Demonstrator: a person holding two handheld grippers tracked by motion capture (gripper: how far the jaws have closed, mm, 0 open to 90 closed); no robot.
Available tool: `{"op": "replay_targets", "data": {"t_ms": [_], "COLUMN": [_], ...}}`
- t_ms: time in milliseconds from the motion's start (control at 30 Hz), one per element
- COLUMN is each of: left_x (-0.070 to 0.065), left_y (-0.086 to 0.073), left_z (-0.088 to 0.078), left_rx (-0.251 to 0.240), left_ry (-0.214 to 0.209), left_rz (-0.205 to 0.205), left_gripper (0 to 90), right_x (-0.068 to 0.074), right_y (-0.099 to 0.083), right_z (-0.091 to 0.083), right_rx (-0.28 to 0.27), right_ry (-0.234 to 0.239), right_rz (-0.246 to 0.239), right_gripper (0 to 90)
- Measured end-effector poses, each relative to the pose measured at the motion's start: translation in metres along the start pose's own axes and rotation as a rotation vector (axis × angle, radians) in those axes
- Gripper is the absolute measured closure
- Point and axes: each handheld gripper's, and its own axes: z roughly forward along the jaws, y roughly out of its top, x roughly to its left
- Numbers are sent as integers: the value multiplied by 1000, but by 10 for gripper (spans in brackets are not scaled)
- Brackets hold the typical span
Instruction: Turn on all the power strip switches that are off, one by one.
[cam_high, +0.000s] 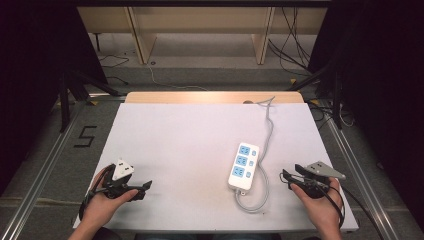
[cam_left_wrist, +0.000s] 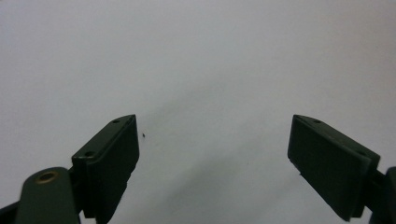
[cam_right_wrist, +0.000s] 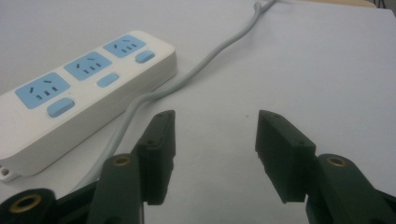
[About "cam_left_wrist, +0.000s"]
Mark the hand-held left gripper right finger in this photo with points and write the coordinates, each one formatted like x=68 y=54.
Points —
x=330 y=168

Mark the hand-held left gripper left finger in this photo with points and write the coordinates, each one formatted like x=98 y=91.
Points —
x=107 y=168

